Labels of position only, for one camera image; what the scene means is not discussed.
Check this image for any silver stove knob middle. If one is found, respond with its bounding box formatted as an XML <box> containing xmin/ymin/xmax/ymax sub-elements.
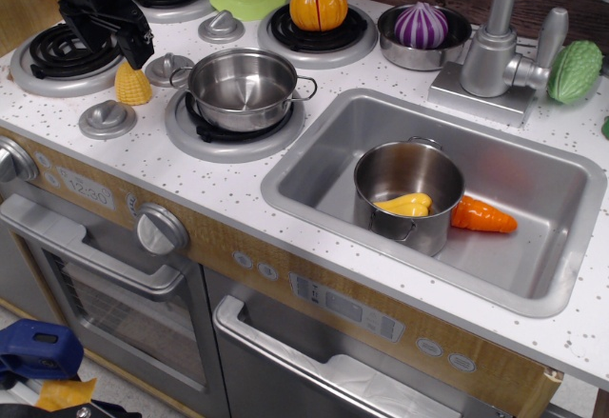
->
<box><xmin>145</xmin><ymin>52</ymin><xmax>194</xmax><ymax>88</ymax></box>

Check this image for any silver oven dial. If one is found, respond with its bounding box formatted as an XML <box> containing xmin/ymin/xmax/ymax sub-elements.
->
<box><xmin>135</xmin><ymin>203</ymin><xmax>189</xmax><ymax>255</ymax></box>
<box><xmin>0</xmin><ymin>136</ymin><xmax>39</xmax><ymax>183</ymax></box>

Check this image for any silver stove knob back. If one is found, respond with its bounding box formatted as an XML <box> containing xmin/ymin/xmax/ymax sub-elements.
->
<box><xmin>198</xmin><ymin>10</ymin><xmax>246</xmax><ymax>44</ymax></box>

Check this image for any dishwasher door with handle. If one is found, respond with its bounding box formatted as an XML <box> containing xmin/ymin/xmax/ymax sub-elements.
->
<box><xmin>205</xmin><ymin>269</ymin><xmax>506</xmax><ymax>417</ymax></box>

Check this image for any yellow toy pepper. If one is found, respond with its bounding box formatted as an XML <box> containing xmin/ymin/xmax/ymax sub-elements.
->
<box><xmin>374</xmin><ymin>192</ymin><xmax>432</xmax><ymax>217</ymax></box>

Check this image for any blue clamp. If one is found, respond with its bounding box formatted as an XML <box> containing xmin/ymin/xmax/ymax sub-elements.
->
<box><xmin>1</xmin><ymin>319</ymin><xmax>84</xmax><ymax>381</ymax></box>

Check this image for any purple toy onion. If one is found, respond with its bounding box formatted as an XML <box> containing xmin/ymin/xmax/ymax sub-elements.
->
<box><xmin>394</xmin><ymin>2</ymin><xmax>448</xmax><ymax>50</ymax></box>

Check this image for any oven clock display panel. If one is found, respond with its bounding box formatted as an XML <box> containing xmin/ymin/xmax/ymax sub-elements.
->
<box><xmin>57</xmin><ymin>167</ymin><xmax>116</xmax><ymax>210</ymax></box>

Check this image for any yellow toy corn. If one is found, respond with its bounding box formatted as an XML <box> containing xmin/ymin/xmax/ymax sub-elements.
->
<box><xmin>114</xmin><ymin>62</ymin><xmax>152</xmax><ymax>106</ymax></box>

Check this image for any front left black burner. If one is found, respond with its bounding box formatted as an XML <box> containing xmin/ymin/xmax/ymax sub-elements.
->
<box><xmin>10</xmin><ymin>23</ymin><xmax>124</xmax><ymax>98</ymax></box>

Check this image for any silver toy faucet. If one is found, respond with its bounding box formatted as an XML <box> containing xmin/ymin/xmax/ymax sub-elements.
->
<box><xmin>428</xmin><ymin>0</ymin><xmax>569</xmax><ymax>128</ymax></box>

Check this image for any green toy bitter gourd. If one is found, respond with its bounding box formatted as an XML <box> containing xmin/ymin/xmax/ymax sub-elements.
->
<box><xmin>546</xmin><ymin>40</ymin><xmax>603</xmax><ymax>105</ymax></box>

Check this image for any yellow tape piece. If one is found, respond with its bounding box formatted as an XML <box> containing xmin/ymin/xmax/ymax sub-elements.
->
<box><xmin>35</xmin><ymin>378</ymin><xmax>97</xmax><ymax>411</ymax></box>

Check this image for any dishwasher control panel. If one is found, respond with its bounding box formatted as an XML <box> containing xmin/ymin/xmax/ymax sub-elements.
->
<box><xmin>288</xmin><ymin>272</ymin><xmax>405</xmax><ymax>343</ymax></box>

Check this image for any silver oven dial left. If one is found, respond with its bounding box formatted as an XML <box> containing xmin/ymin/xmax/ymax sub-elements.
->
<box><xmin>0</xmin><ymin>136</ymin><xmax>39</xmax><ymax>183</ymax></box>

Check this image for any silver stove knob front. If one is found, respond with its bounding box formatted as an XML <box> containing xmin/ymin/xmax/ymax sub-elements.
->
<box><xmin>78</xmin><ymin>100</ymin><xmax>137</xmax><ymax>140</ymax></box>

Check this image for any tall steel pot in sink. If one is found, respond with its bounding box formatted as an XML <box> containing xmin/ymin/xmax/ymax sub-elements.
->
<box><xmin>353</xmin><ymin>136</ymin><xmax>465</xmax><ymax>256</ymax></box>

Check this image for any silver oven dial right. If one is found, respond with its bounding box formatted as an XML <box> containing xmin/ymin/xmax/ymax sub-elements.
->
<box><xmin>135</xmin><ymin>203</ymin><xmax>189</xmax><ymax>255</ymax></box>

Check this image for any grey sink basin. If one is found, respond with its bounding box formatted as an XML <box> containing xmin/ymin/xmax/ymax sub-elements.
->
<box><xmin>262</xmin><ymin>89</ymin><xmax>607</xmax><ymax>318</ymax></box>

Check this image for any orange toy carrot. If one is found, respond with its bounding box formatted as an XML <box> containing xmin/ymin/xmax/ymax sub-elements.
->
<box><xmin>451</xmin><ymin>195</ymin><xmax>518</xmax><ymax>233</ymax></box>

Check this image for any oven door with handle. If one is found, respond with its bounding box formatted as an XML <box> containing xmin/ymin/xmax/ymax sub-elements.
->
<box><xmin>1</xmin><ymin>194</ymin><xmax>230</xmax><ymax>417</ymax></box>

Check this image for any back right black burner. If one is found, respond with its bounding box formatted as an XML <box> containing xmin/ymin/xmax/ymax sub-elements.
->
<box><xmin>257</xmin><ymin>5</ymin><xmax>378</xmax><ymax>70</ymax></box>

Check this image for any steel pan on stove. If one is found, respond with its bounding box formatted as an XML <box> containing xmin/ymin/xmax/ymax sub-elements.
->
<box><xmin>169</xmin><ymin>48</ymin><xmax>318</xmax><ymax>133</ymax></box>

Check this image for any orange toy pumpkin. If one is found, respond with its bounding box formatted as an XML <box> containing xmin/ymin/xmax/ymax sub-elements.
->
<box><xmin>289</xmin><ymin>0</ymin><xmax>348</xmax><ymax>32</ymax></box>

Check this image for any silver stove knob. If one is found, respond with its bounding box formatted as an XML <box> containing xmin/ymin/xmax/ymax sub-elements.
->
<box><xmin>78</xmin><ymin>100</ymin><xmax>137</xmax><ymax>140</ymax></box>
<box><xmin>145</xmin><ymin>52</ymin><xmax>194</xmax><ymax>88</ymax></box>
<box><xmin>198</xmin><ymin>10</ymin><xmax>246</xmax><ymax>44</ymax></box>

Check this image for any front right black burner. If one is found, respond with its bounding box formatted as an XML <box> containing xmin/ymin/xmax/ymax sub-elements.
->
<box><xmin>165</xmin><ymin>93</ymin><xmax>305</xmax><ymax>164</ymax></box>

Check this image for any small steel bowl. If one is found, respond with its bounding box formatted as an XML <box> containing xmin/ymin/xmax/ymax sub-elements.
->
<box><xmin>377</xmin><ymin>5</ymin><xmax>472</xmax><ymax>71</ymax></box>

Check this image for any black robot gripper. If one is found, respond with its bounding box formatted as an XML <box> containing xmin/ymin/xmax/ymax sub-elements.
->
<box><xmin>58</xmin><ymin>0</ymin><xmax>154</xmax><ymax>70</ymax></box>

